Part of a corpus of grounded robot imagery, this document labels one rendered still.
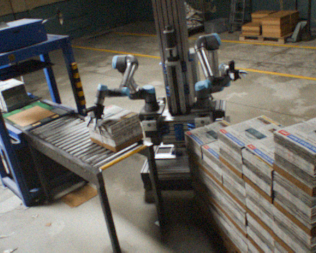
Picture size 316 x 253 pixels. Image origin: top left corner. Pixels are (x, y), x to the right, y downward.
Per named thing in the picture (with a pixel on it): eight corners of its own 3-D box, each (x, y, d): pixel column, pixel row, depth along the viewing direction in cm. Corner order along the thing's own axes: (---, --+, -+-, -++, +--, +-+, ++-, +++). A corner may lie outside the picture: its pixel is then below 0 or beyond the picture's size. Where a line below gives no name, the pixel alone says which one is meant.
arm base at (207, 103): (196, 103, 360) (195, 93, 356) (212, 102, 356) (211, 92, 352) (194, 109, 346) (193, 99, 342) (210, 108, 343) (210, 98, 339)
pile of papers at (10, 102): (30, 103, 441) (24, 82, 431) (6, 112, 425) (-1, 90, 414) (18, 97, 468) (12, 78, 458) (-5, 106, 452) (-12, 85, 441)
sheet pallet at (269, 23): (303, 35, 868) (303, 9, 844) (283, 44, 821) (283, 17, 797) (259, 32, 953) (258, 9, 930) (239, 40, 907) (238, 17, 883)
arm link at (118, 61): (144, 102, 359) (124, 61, 318) (129, 102, 364) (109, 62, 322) (146, 93, 366) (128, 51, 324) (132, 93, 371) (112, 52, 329)
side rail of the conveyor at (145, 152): (155, 156, 306) (153, 143, 301) (150, 159, 303) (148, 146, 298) (73, 121, 401) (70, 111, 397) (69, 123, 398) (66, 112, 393)
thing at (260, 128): (263, 115, 256) (263, 114, 255) (291, 131, 231) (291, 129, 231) (216, 131, 246) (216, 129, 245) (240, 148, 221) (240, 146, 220)
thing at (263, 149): (295, 129, 232) (295, 128, 231) (330, 147, 207) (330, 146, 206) (244, 146, 222) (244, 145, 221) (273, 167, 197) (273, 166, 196)
